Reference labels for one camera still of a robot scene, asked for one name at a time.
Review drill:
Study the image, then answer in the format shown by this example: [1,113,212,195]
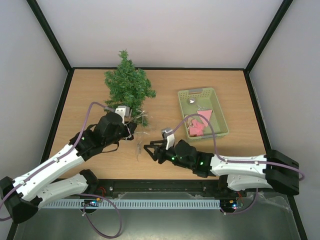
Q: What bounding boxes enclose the green plastic basket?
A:
[177,87,229,142]

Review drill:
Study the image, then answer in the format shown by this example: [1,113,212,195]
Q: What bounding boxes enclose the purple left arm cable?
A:
[0,101,123,238]

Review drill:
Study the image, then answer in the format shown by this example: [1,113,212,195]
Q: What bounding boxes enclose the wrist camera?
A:
[114,105,131,124]
[161,127,175,150]

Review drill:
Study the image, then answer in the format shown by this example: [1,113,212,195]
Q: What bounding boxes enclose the small green christmas tree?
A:
[104,49,157,117]

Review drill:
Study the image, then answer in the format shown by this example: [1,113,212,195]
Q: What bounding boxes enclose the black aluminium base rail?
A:
[85,179,247,199]

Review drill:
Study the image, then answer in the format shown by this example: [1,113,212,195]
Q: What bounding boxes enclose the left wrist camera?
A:
[114,105,131,124]

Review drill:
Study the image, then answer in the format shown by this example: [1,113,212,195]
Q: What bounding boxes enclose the pink triangular paper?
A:
[197,109,213,127]

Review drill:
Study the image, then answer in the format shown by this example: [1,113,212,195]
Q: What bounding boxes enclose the light blue cable duct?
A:
[43,199,221,210]

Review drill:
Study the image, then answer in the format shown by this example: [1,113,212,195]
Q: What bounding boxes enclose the clear led string lights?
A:
[125,109,157,162]

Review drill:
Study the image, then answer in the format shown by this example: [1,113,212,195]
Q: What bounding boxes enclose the silver bell ornament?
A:
[187,97,196,105]

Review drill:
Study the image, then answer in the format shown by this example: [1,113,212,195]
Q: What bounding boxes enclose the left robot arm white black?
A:
[0,112,137,224]

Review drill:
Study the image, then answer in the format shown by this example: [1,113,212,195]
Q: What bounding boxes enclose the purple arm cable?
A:
[171,114,306,216]
[0,101,123,238]

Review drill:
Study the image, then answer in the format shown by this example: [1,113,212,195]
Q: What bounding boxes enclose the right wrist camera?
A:
[161,127,175,150]

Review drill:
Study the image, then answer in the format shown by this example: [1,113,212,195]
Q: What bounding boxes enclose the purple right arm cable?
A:
[171,114,306,216]

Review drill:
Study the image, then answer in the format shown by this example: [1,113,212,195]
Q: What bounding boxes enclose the pink paper ornament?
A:
[188,119,206,137]

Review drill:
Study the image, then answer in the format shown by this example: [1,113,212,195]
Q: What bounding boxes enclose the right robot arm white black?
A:
[143,140,300,196]

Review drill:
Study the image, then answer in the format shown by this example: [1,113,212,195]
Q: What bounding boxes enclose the black enclosure frame post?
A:
[26,0,73,73]

